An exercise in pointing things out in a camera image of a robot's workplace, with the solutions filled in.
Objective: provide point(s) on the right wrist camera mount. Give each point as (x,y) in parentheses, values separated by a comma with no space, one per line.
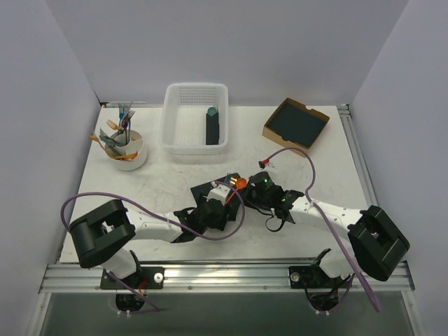
(266,166)

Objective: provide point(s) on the aluminium frame rail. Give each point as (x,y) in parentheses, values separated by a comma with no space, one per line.
(187,277)

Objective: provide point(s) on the orange plastic fork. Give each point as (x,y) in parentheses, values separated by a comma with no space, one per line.
(112,125)

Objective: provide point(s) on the blue plastic fork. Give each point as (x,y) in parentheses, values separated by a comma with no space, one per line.
(231,178)

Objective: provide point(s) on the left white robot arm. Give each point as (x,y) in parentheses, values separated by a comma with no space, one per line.
(100,235)

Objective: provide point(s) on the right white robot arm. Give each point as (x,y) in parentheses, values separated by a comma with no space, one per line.
(377,244)

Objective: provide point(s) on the silver metal fork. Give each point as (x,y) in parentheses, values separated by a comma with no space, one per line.
(125,116)

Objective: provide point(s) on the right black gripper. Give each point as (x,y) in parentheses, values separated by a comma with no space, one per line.
(250,193)

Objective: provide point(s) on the brown cardboard napkin box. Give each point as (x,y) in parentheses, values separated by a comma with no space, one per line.
(292,124)

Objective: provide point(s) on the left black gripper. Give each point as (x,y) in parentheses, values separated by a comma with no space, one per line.
(230,201)

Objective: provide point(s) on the orange plastic spoon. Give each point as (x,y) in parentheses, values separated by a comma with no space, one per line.
(239,184)

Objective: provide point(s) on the white perforated plastic basket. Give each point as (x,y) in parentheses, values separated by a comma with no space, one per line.
(183,120)

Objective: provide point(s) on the dark rolled napkin bundle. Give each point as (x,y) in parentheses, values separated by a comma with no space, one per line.
(212,130)

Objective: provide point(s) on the white utensil holder cup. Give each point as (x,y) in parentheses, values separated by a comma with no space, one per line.
(130,144)

